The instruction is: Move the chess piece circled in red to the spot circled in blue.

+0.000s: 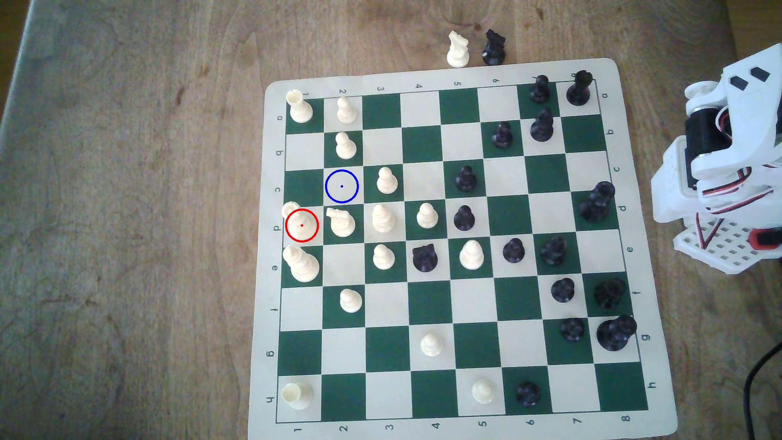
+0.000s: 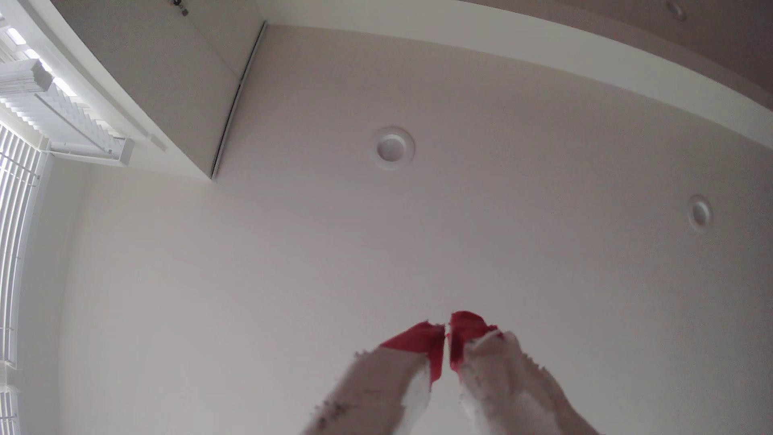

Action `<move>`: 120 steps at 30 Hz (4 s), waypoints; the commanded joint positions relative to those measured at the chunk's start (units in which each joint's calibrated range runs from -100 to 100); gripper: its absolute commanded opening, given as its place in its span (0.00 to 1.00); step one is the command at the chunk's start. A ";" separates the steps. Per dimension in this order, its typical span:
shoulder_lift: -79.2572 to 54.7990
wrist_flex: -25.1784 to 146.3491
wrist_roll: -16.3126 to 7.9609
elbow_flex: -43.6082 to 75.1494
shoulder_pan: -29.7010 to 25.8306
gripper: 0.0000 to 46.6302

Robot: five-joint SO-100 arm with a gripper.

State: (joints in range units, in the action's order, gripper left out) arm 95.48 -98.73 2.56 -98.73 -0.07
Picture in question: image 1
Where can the black king chess piece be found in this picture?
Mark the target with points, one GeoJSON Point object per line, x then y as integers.
{"type": "Point", "coordinates": [614, 335]}

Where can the white queen chess piece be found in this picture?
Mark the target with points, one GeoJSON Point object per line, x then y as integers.
{"type": "Point", "coordinates": [300, 225]}

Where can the black rook chess piece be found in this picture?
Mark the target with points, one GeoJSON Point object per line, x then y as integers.
{"type": "Point", "coordinates": [578, 90]}
{"type": "Point", "coordinates": [609, 295]}

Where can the white pawn chess piece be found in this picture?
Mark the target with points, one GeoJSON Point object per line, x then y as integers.
{"type": "Point", "coordinates": [432, 346]}
{"type": "Point", "coordinates": [345, 148]}
{"type": "Point", "coordinates": [482, 392]}
{"type": "Point", "coordinates": [427, 217]}
{"type": "Point", "coordinates": [346, 112]}
{"type": "Point", "coordinates": [350, 301]}
{"type": "Point", "coordinates": [387, 182]}
{"type": "Point", "coordinates": [383, 258]}

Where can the white pawn e5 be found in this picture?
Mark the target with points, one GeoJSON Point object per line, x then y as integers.
{"type": "Point", "coordinates": [471, 256]}

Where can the white knight chess piece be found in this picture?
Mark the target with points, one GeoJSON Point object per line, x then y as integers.
{"type": "Point", "coordinates": [342, 223]}
{"type": "Point", "coordinates": [457, 52]}

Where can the white printed robot arm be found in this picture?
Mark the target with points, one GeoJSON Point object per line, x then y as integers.
{"type": "Point", "coordinates": [672, 183]}

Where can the black queen chess piece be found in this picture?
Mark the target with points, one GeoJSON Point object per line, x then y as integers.
{"type": "Point", "coordinates": [595, 205]}

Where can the white rook chess piece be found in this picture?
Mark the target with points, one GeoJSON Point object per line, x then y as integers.
{"type": "Point", "coordinates": [297, 395]}
{"type": "Point", "coordinates": [300, 109]}

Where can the black knight chess piece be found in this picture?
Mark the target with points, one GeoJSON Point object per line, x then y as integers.
{"type": "Point", "coordinates": [425, 258]}
{"type": "Point", "coordinates": [493, 50]}

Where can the red and black clamp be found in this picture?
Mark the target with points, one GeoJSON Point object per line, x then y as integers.
{"type": "Point", "coordinates": [767, 238]}

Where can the black pawn chess piece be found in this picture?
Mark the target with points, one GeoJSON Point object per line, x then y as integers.
{"type": "Point", "coordinates": [466, 179]}
{"type": "Point", "coordinates": [464, 219]}
{"type": "Point", "coordinates": [528, 395]}
{"type": "Point", "coordinates": [573, 330]}
{"type": "Point", "coordinates": [514, 252]}
{"type": "Point", "coordinates": [562, 291]}
{"type": "Point", "coordinates": [502, 137]}
{"type": "Point", "coordinates": [539, 91]}

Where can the white perforated base plate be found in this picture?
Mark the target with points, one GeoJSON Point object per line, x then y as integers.
{"type": "Point", "coordinates": [724, 247]}

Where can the white king chess piece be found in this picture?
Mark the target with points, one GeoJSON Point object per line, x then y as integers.
{"type": "Point", "coordinates": [302, 266]}

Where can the green and cream chessboard mat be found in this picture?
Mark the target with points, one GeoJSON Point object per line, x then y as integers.
{"type": "Point", "coordinates": [431, 302]}

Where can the black bishop chess piece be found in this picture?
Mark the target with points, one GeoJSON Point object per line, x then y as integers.
{"type": "Point", "coordinates": [553, 252]}
{"type": "Point", "coordinates": [542, 127]}

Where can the white bishop chess piece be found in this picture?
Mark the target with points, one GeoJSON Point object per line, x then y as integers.
{"type": "Point", "coordinates": [383, 220]}

